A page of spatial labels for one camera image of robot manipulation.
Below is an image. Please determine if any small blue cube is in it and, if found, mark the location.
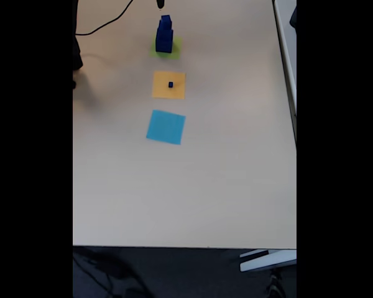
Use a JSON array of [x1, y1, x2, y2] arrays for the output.
[[157, 20, 175, 42]]

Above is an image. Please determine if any green paper square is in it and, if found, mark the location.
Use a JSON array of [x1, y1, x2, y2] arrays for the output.
[[149, 35, 183, 60]]

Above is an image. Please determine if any orange paper square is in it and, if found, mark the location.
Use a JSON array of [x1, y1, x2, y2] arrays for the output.
[[152, 70, 187, 101]]

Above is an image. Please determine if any white table leg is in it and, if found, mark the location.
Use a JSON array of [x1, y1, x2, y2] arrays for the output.
[[239, 249, 297, 273]]

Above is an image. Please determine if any white side table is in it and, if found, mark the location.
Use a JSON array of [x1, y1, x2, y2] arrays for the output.
[[272, 0, 297, 147]]

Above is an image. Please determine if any large blue cube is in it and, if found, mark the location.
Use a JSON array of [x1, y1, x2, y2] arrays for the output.
[[155, 30, 175, 54]]

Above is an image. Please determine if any light blue paper square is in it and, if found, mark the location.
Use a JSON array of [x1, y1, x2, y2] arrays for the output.
[[145, 109, 187, 146]]

